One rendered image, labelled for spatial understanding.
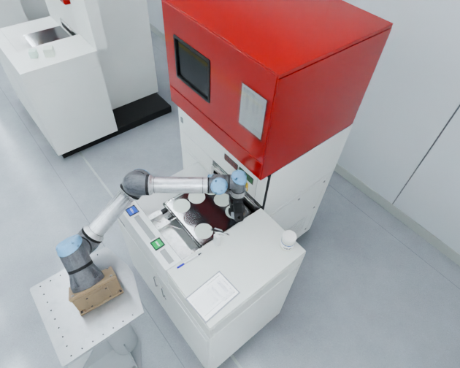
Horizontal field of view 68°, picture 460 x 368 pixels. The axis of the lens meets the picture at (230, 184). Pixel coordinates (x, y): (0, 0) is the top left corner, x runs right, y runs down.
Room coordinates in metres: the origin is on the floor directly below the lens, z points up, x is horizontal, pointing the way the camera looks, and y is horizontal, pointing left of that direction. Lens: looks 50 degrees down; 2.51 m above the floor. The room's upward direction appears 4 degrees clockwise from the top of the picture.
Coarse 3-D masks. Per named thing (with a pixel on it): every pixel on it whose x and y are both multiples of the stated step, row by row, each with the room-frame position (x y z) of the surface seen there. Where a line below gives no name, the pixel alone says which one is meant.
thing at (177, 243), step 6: (162, 216) 1.10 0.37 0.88; (156, 222) 1.06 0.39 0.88; (168, 228) 1.03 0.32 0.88; (162, 234) 0.98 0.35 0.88; (168, 234) 0.98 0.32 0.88; (174, 234) 0.99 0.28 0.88; (168, 240) 0.95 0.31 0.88; (174, 240) 0.95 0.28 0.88; (180, 240) 0.95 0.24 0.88; (174, 246) 0.92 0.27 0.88; (180, 246) 0.92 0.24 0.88; (186, 246) 0.92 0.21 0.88; (180, 252) 0.88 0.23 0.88; (186, 252) 0.89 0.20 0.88
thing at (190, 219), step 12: (228, 192) 1.30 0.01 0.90; (168, 204) 1.17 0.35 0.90; (192, 204) 1.18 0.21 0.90; (204, 204) 1.19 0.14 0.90; (216, 204) 1.20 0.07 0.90; (180, 216) 1.10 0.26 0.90; (192, 216) 1.10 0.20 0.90; (204, 216) 1.11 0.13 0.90; (216, 216) 1.12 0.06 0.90; (192, 228) 1.03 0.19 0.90; (204, 240) 0.95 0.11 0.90
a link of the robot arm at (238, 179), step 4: (232, 172) 1.13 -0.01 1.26; (236, 172) 1.13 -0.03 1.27; (240, 172) 1.13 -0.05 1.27; (244, 172) 1.13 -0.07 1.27; (232, 176) 1.11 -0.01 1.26; (236, 176) 1.11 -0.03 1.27; (240, 176) 1.11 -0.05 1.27; (244, 176) 1.11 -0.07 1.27; (232, 180) 1.10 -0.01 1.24; (236, 180) 1.09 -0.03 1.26; (240, 180) 1.08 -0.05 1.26; (244, 180) 1.09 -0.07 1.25; (232, 184) 1.08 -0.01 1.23; (236, 184) 1.08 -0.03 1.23; (240, 184) 1.08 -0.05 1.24; (244, 184) 1.09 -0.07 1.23; (232, 188) 1.08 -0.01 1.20; (236, 188) 1.08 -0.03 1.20; (240, 188) 1.08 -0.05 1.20; (244, 188) 1.10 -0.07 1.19; (236, 192) 1.08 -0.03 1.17; (240, 192) 1.08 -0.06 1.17
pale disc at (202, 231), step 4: (200, 224) 1.05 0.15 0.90; (204, 224) 1.06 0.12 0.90; (208, 224) 1.06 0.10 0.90; (196, 228) 1.03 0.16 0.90; (200, 228) 1.03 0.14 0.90; (204, 228) 1.03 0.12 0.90; (208, 228) 1.03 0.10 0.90; (196, 232) 1.00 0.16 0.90; (200, 232) 1.00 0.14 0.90; (204, 232) 1.00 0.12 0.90; (208, 232) 1.01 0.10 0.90; (196, 236) 0.98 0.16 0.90; (200, 236) 0.98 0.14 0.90; (204, 236) 0.98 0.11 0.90; (208, 236) 0.98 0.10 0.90
